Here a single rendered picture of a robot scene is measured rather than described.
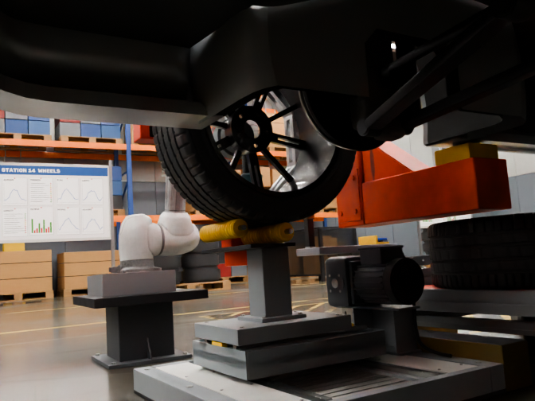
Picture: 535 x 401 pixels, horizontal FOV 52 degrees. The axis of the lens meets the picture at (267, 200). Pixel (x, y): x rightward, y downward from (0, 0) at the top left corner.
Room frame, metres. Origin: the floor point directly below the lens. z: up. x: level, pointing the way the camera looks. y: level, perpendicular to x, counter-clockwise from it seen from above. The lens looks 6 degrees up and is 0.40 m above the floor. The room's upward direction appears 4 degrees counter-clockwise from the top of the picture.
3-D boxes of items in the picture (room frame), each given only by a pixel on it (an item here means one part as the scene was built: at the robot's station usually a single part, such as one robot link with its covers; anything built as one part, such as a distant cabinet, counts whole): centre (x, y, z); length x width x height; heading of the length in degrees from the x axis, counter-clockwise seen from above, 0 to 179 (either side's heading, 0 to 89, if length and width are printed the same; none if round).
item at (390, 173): (1.91, -0.56, 0.69); 0.52 x 0.17 x 0.35; 31
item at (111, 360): (2.60, 0.63, 0.15); 0.50 x 0.50 x 0.30; 29
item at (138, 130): (1.74, 0.37, 0.85); 0.09 x 0.08 x 0.07; 121
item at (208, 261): (9.21, 1.51, 0.55); 1.40 x 0.80 x 1.09; 121
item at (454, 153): (1.76, -0.65, 0.70); 0.14 x 0.14 x 0.05; 31
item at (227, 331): (1.77, 0.01, 0.32); 0.40 x 0.30 x 0.28; 121
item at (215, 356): (1.79, -0.03, 0.13); 0.50 x 0.36 x 0.10; 121
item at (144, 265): (2.59, 0.65, 0.42); 0.22 x 0.18 x 0.06; 121
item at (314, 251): (2.42, -0.34, 0.44); 0.43 x 0.17 x 0.03; 121
